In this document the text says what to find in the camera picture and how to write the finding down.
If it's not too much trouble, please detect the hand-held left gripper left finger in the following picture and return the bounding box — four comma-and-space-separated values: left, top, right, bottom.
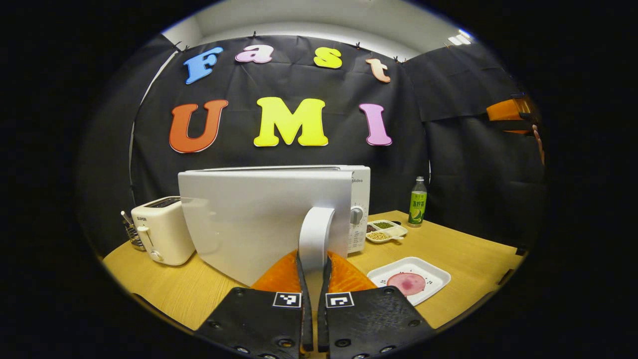
195, 249, 314, 359

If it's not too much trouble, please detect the white microwave oven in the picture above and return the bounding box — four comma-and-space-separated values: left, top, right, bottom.
178, 165, 371, 300

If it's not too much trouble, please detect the green drink bottle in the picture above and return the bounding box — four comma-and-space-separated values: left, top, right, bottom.
408, 176, 428, 228

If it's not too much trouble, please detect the white square plate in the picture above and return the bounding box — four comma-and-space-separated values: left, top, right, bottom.
367, 257, 452, 307

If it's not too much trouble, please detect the metal wire rack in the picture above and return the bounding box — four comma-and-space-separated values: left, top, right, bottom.
121, 210, 146, 251

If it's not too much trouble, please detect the white toaster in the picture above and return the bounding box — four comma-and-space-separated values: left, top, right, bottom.
131, 196, 196, 267

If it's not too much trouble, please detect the white divided bean dish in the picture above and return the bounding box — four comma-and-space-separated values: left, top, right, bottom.
365, 219, 409, 244

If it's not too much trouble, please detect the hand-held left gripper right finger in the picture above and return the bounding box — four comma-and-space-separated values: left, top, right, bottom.
318, 251, 435, 359

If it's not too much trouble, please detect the pink ham slice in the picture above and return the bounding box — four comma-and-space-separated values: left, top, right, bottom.
387, 272, 427, 297

